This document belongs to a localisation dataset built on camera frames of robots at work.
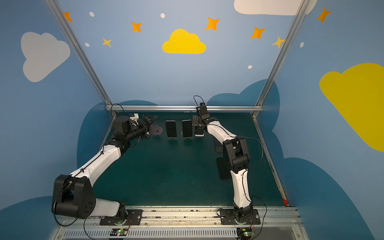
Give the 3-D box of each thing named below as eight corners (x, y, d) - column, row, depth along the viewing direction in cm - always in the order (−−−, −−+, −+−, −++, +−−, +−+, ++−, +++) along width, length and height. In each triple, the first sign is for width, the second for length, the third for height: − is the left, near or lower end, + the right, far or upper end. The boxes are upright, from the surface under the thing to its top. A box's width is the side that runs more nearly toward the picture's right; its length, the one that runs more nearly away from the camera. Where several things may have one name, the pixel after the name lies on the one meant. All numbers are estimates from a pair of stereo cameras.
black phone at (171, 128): (168, 139, 108) (164, 124, 95) (168, 135, 110) (165, 120, 97) (177, 139, 108) (175, 124, 95) (177, 135, 110) (175, 120, 97)
